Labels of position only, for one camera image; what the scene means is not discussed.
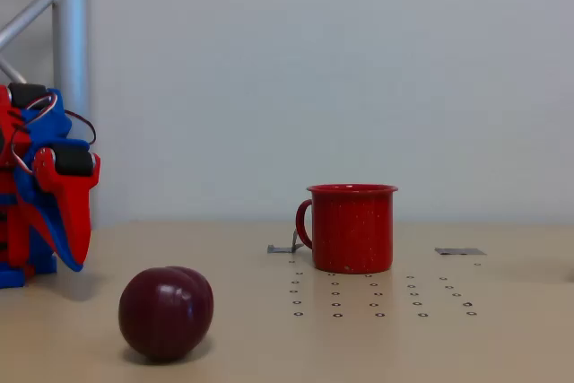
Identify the blue gripper black motor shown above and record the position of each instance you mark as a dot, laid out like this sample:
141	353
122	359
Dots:
67	183

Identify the dark purple plum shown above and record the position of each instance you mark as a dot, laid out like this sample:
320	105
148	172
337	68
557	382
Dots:
166	311

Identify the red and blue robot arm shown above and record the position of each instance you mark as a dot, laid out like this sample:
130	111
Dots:
9	230

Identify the red speckled enamel mug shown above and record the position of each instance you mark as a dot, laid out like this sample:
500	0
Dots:
354	230

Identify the flat grey metal plate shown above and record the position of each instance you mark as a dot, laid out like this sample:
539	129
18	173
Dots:
459	251

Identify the silver metal tube frame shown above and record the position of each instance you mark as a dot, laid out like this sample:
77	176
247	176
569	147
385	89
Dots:
72	42

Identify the small grey metal bracket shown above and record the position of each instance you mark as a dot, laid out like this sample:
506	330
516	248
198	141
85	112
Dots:
280	249

